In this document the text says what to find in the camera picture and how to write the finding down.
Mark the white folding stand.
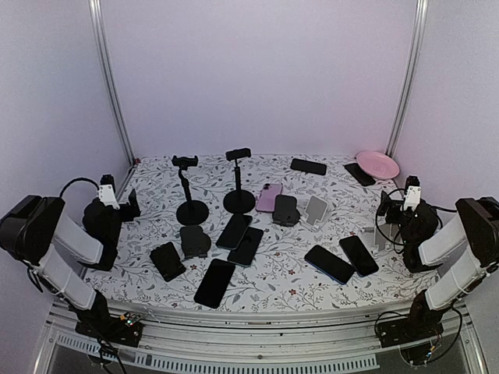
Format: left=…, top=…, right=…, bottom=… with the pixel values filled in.
left=373, top=224, right=401, bottom=251

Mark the blue-edged phone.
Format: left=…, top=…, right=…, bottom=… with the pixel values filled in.
left=304, top=245, right=355, bottom=284
left=339, top=235, right=379, bottom=277

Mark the black folding stand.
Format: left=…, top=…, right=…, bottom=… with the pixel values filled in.
left=272, top=194, right=300, bottom=227
left=180, top=226, right=211, bottom=259

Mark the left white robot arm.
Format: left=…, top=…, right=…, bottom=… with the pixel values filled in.
left=1, top=195, right=140, bottom=338

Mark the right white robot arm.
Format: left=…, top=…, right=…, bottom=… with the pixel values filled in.
left=376, top=187, right=498, bottom=340

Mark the black phone under plate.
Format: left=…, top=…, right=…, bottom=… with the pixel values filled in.
left=344, top=163, right=376, bottom=187

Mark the black phone small left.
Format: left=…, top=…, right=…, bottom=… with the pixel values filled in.
left=150, top=242, right=186, bottom=282

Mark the left tall black phone stand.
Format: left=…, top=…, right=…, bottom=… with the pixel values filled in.
left=172, top=156, right=209, bottom=226

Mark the tall black phone stand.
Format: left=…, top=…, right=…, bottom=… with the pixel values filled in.
left=223, top=147, right=256, bottom=213
left=172, top=156, right=209, bottom=226

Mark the silver folding phone stand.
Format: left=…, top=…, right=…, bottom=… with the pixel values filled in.
left=302, top=196, right=328, bottom=226

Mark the black phone at back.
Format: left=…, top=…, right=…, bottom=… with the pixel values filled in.
left=290, top=158, right=327, bottom=176

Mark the black phone upper stacked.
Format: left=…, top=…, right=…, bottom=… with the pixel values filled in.
left=215, top=213, right=253, bottom=250

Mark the black phone stacked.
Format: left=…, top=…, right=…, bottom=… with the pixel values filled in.
left=227, top=228, right=264, bottom=267
left=215, top=213, right=253, bottom=250

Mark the black phone front left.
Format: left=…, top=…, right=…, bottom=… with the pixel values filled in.
left=193, top=259, right=235, bottom=309

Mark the right tall black phone stand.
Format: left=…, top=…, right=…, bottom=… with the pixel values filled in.
left=223, top=147, right=256, bottom=213

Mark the black phone lower stacked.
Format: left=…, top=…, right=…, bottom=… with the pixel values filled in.
left=227, top=228, right=264, bottom=267

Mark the pink plate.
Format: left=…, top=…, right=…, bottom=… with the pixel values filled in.
left=356, top=150, right=400, bottom=180

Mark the floral patterned table mat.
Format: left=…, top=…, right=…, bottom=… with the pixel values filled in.
left=84, top=155, right=439, bottom=313

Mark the pink smartphone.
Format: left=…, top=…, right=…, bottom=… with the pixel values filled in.
left=255, top=183, right=283, bottom=213

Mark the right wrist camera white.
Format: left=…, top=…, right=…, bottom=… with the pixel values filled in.
left=402, top=175, right=421, bottom=211

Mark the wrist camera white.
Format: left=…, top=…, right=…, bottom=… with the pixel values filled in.
left=97, top=175, right=119, bottom=210
left=402, top=175, right=421, bottom=211

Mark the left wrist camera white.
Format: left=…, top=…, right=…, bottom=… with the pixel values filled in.
left=97, top=175, right=119, bottom=210

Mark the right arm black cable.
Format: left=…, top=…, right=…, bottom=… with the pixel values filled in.
left=374, top=189, right=457, bottom=254

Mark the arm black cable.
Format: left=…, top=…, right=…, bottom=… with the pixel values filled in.
left=374, top=189, right=457, bottom=254
left=58, top=177, right=101, bottom=198

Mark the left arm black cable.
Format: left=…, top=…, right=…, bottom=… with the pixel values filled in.
left=58, top=177, right=101, bottom=198

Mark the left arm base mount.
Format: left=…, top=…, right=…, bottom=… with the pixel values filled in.
left=75, top=316, right=144, bottom=348

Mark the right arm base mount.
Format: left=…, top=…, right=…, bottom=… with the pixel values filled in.
left=374, top=312, right=444, bottom=366

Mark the right aluminium frame post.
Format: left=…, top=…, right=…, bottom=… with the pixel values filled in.
left=385, top=0, right=429, bottom=158

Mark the aluminium frame post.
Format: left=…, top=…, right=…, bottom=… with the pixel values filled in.
left=88, top=0, right=135, bottom=167
left=385, top=0, right=429, bottom=158

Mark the aluminium front rail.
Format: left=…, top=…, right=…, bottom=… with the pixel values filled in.
left=34, top=301, right=490, bottom=373

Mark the left aluminium frame post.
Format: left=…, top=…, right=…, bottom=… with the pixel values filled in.
left=88, top=0, right=135, bottom=167

